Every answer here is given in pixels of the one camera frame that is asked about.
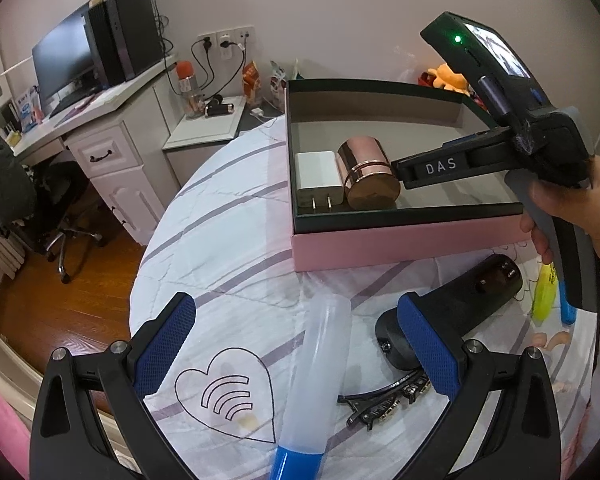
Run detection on blue highlighter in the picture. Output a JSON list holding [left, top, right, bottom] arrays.
[[559, 280, 578, 326]]

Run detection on black computer monitor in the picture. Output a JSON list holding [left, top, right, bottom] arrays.
[[31, 7, 98, 103]]

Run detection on white nightstand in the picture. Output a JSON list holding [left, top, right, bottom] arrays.
[[162, 95, 281, 188]]

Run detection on pink box with green rim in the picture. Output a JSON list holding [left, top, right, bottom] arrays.
[[283, 78, 531, 273]]

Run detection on rose gold cylinder jar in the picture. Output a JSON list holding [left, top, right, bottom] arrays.
[[335, 136, 402, 211]]

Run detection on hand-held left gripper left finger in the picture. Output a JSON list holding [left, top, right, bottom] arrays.
[[29, 291, 197, 480]]

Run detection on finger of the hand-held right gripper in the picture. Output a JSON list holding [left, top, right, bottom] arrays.
[[391, 142, 476, 191], [447, 130, 502, 147]]

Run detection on clear bottle with red cap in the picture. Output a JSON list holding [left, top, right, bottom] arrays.
[[176, 60, 204, 120]]

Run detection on translucent tube with blue cap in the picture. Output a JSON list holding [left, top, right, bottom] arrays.
[[270, 294, 352, 480]]

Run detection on pink cloth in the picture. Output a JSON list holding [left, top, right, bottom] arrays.
[[0, 377, 31, 480]]

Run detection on white wall power outlet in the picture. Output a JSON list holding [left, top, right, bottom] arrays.
[[197, 25, 255, 58]]

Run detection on white desk with drawers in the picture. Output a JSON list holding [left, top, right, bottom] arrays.
[[10, 55, 181, 246]]

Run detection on orange plush toy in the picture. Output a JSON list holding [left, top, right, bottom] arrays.
[[426, 62, 468, 92]]

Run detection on black hair clip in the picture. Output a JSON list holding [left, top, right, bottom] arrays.
[[337, 367, 433, 428]]

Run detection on black office chair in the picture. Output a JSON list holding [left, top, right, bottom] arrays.
[[0, 120, 106, 283]]

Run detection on yellow highlighter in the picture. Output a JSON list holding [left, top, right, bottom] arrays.
[[531, 260, 558, 323]]

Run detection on white radiator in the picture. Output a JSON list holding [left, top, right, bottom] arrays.
[[0, 230, 26, 278]]

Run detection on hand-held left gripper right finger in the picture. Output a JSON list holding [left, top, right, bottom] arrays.
[[396, 292, 563, 480]]

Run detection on white plug charger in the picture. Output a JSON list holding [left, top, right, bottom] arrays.
[[294, 151, 343, 209]]

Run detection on white and blue bag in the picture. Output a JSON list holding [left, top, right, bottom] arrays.
[[269, 60, 287, 111]]

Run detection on black speaker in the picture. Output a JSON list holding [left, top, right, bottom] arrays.
[[86, 0, 166, 88]]

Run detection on black keyboard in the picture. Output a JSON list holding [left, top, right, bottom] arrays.
[[50, 92, 93, 116]]

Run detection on white bed frame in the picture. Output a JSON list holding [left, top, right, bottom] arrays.
[[0, 325, 131, 461]]

